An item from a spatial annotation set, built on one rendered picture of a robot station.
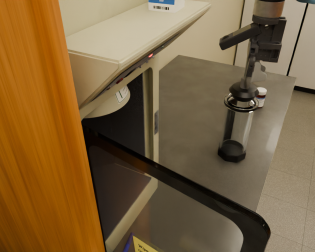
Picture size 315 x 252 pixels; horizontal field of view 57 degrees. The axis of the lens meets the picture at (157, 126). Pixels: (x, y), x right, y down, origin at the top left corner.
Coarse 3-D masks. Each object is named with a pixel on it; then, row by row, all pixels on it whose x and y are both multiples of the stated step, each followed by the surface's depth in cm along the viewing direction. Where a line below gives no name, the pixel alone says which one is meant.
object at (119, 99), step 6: (120, 90) 62; (126, 90) 64; (114, 96) 60; (120, 96) 61; (126, 96) 63; (108, 102) 59; (114, 102) 60; (120, 102) 61; (126, 102) 63; (96, 108) 58; (102, 108) 59; (108, 108) 59; (114, 108) 60; (90, 114) 58; (96, 114) 58; (102, 114) 59
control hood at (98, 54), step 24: (192, 0) 57; (96, 24) 44; (120, 24) 44; (144, 24) 44; (168, 24) 44; (72, 48) 36; (96, 48) 36; (120, 48) 36; (144, 48) 37; (72, 72) 38; (96, 72) 36; (120, 72) 37
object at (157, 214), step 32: (96, 160) 45; (128, 160) 39; (96, 192) 50; (128, 192) 43; (160, 192) 38; (192, 192) 34; (128, 224) 49; (160, 224) 42; (192, 224) 37; (224, 224) 33; (256, 224) 30
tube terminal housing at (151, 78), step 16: (64, 0) 38; (80, 0) 41; (96, 0) 44; (112, 0) 47; (128, 0) 51; (144, 0) 56; (64, 16) 39; (80, 16) 42; (96, 16) 45; (112, 16) 48; (64, 32) 40; (144, 64) 63; (128, 80) 59; (144, 80) 71; (144, 96) 73; (80, 112) 48; (144, 112) 76
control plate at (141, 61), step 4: (168, 40) 48; (164, 44) 50; (156, 48) 45; (160, 48) 52; (152, 52) 46; (156, 52) 54; (140, 60) 42; (144, 60) 49; (136, 64) 44; (128, 68) 39; (132, 68) 45; (136, 68) 53; (124, 72) 41; (128, 72) 47; (120, 76) 42; (116, 80) 43; (112, 84) 44; (100, 92) 42; (96, 96) 43; (92, 100) 44
